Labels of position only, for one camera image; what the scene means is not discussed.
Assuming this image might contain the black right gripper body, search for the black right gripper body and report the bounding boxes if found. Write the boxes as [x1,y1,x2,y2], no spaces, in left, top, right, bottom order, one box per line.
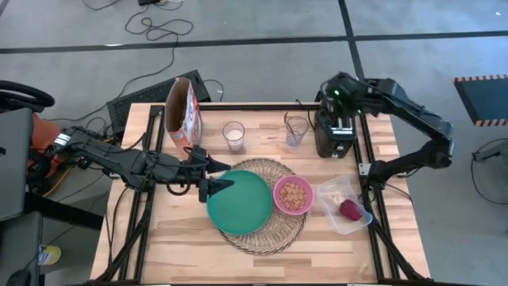
[317,71,360,113]

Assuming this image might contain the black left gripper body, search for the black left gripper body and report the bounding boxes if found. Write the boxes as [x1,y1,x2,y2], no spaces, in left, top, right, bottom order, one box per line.
[169,146,211,196]

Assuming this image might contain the orange pumpkin cereal box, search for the orange pumpkin cereal box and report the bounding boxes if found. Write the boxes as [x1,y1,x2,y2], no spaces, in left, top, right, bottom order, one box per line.
[164,76,203,160]

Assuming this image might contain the red fruit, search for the red fruit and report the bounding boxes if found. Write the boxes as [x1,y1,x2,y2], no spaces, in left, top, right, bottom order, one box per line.
[339,199,364,222]

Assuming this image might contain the clear glass with white filling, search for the clear glass with white filling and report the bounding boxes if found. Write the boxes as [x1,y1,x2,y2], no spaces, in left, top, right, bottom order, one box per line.
[221,120,246,153]

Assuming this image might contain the green plate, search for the green plate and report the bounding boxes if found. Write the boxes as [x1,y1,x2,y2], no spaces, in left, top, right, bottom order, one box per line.
[206,169,274,236]

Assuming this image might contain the black toaster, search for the black toaster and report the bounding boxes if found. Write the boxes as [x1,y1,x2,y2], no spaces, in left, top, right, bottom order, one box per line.
[314,106,357,159]

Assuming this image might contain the empty clear glass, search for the empty clear glass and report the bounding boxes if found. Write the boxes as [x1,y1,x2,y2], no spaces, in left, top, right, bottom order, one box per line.
[285,115,310,149]

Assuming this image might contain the metal spoon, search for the metal spoon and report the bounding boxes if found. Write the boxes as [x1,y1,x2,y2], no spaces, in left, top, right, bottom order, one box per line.
[285,112,298,138]

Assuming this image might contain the pink bowl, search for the pink bowl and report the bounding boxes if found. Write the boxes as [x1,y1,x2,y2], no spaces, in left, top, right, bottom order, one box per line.
[272,175,315,216]

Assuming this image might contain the round woven straw placemat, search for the round woven straw placemat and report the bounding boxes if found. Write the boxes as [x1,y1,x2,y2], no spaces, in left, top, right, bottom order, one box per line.
[217,157,309,256]

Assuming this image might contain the brown cereal rings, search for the brown cereal rings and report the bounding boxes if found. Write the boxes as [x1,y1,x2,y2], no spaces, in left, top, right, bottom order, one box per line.
[279,182,308,212]

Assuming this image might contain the black perforated panel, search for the black perforated panel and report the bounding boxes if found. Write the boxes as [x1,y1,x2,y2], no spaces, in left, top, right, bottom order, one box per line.
[106,69,213,136]

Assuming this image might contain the clear plastic container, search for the clear plastic container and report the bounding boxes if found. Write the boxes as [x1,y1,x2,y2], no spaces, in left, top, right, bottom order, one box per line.
[317,173,374,235]

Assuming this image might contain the hazard-striped dark platform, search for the hazard-striped dark platform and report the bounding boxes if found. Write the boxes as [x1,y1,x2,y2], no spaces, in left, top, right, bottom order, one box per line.
[453,74,508,128]

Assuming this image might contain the orange bag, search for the orange bag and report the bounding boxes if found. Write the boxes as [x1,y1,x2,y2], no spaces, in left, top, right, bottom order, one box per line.
[30,113,67,180]

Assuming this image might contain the yellow white packet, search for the yellow white packet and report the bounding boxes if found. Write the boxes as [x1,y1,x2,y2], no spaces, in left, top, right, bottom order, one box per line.
[38,245,63,266]

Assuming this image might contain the grey metal stand foot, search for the grey metal stand foot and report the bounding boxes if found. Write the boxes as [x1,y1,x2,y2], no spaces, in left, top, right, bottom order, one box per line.
[471,138,508,164]

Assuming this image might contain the grey chair seat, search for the grey chair seat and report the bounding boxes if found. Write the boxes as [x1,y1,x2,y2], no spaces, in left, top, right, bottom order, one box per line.
[0,106,44,286]

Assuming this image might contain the black chair backrest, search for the black chair backrest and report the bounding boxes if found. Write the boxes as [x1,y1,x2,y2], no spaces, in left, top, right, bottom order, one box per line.
[0,79,56,114]

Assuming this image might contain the black toaster power cord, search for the black toaster power cord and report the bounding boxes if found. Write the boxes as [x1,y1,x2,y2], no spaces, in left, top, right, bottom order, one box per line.
[294,98,318,132]

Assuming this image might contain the black aluminium table frame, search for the black aluminium table frame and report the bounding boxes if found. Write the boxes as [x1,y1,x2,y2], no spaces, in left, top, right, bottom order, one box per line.
[94,103,166,284]
[355,113,428,284]

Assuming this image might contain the black aluminium cross rail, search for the black aluminium cross rail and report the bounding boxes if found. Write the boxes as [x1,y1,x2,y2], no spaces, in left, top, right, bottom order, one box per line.
[198,102,321,112]

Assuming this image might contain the black floor cable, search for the black floor cable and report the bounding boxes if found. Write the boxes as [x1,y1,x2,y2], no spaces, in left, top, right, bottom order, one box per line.
[82,0,195,100]

